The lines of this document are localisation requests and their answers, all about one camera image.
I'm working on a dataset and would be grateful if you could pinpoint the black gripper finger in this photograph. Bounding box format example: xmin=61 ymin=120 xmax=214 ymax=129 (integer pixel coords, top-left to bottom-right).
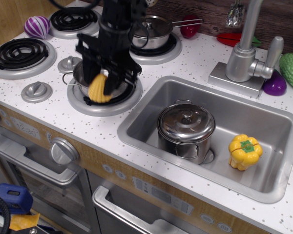
xmin=103 ymin=68 xmax=126 ymax=96
xmin=83 ymin=50 xmax=102 ymax=85

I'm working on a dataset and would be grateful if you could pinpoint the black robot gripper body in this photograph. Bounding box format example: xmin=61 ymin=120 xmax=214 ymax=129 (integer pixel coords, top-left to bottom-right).
xmin=76 ymin=23 xmax=142 ymax=78

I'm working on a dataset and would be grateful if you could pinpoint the yellow toy corn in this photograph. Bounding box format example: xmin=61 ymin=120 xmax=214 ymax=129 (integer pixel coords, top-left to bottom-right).
xmin=88 ymin=73 xmax=112 ymax=103

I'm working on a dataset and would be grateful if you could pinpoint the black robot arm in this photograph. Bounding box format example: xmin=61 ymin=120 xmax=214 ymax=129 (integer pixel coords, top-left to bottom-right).
xmin=76 ymin=0 xmax=147 ymax=95

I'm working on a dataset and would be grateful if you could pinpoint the silver stove knob middle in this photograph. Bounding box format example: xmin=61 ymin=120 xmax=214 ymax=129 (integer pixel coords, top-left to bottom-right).
xmin=58 ymin=56 xmax=82 ymax=74

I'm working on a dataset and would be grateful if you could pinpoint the silver stove knob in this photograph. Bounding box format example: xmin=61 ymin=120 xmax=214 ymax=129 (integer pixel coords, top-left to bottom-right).
xmin=58 ymin=56 xmax=82 ymax=74
xmin=21 ymin=81 xmax=53 ymax=103

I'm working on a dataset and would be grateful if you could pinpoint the silver stove knob front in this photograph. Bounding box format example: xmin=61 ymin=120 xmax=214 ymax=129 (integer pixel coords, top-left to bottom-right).
xmin=21 ymin=81 xmax=53 ymax=103

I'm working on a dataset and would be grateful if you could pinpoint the front right burner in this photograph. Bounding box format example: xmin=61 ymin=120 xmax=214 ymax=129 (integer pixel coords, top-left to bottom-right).
xmin=62 ymin=74 xmax=143 ymax=117

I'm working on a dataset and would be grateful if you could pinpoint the back right burner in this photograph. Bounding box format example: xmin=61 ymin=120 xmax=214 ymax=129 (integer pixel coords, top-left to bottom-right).
xmin=130 ymin=33 xmax=182 ymax=65

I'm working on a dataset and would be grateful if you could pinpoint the steel saucepan with lid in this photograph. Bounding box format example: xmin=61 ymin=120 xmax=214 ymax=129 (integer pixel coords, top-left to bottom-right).
xmin=131 ymin=15 xmax=204 ymax=50

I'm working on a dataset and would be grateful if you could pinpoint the back left black burner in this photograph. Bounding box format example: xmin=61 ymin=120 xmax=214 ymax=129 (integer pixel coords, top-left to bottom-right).
xmin=49 ymin=10 xmax=100 ymax=39

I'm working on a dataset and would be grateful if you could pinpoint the black burner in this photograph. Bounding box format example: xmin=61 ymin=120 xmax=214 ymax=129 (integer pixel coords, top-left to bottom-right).
xmin=49 ymin=10 xmax=100 ymax=39
xmin=0 ymin=38 xmax=57 ymax=80

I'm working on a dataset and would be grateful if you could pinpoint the purple white striped toy onion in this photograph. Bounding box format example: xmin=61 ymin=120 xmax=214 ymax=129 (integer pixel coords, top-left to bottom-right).
xmin=23 ymin=16 xmax=50 ymax=39

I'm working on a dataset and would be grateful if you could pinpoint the front left black burner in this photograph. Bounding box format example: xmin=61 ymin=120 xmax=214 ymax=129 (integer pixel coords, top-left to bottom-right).
xmin=0 ymin=38 xmax=57 ymax=80

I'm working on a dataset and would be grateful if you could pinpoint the red toy pepper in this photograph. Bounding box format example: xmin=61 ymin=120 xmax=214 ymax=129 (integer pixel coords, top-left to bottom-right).
xmin=180 ymin=15 xmax=201 ymax=39

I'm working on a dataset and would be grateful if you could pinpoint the steel pot with lid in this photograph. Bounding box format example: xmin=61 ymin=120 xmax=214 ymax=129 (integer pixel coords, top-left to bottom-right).
xmin=157 ymin=100 xmax=216 ymax=165

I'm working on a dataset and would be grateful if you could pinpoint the silver oven dial knob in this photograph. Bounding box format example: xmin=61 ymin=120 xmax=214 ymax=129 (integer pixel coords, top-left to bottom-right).
xmin=49 ymin=137 xmax=80 ymax=165

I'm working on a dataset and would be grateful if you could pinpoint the red toy chili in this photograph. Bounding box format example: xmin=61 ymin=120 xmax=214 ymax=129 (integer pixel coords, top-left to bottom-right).
xmin=216 ymin=33 xmax=262 ymax=47

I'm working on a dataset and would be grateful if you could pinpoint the hanging silver utensil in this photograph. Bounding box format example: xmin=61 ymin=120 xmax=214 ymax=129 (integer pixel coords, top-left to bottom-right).
xmin=226 ymin=0 xmax=245 ymax=28

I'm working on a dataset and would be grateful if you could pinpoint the silver toy faucet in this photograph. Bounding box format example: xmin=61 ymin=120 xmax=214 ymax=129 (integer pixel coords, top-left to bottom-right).
xmin=208 ymin=0 xmax=284 ymax=98

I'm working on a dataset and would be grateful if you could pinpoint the yellow toy bell pepper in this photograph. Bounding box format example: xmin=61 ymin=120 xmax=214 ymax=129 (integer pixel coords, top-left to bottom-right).
xmin=229 ymin=134 xmax=263 ymax=171

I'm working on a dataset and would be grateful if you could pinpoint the silver sink basin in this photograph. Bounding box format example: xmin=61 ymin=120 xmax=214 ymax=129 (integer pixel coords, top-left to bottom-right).
xmin=117 ymin=75 xmax=293 ymax=204

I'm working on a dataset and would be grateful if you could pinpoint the purple toy eggplant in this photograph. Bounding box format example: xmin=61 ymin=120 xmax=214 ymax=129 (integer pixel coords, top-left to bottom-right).
xmin=263 ymin=70 xmax=287 ymax=96

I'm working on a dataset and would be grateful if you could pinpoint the green toy bitter gourd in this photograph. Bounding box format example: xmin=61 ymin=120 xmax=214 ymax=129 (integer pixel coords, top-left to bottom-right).
xmin=279 ymin=53 xmax=293 ymax=87

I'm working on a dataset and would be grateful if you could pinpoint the small steel two-handled pan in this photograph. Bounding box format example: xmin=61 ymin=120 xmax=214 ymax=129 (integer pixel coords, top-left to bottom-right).
xmin=63 ymin=61 xmax=134 ymax=102

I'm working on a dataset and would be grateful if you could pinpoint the silver oven door handle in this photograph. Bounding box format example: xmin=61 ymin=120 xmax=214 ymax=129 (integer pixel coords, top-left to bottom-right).
xmin=0 ymin=134 xmax=78 ymax=188

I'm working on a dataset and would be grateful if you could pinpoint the silver dishwasher door handle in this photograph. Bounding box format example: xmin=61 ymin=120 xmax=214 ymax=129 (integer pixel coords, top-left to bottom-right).
xmin=92 ymin=186 xmax=185 ymax=234

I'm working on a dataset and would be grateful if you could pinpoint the black cable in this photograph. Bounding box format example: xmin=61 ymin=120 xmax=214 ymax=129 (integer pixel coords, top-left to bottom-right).
xmin=0 ymin=194 xmax=12 ymax=234

